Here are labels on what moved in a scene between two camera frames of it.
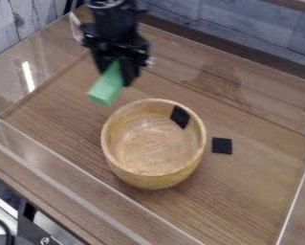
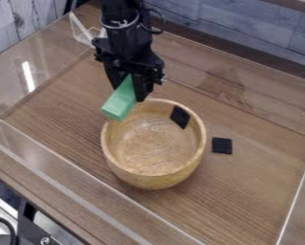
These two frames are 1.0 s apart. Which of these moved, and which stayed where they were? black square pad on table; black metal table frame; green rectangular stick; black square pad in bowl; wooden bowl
Moved: green rectangular stick
Stayed: black square pad in bowl; black square pad on table; black metal table frame; wooden bowl
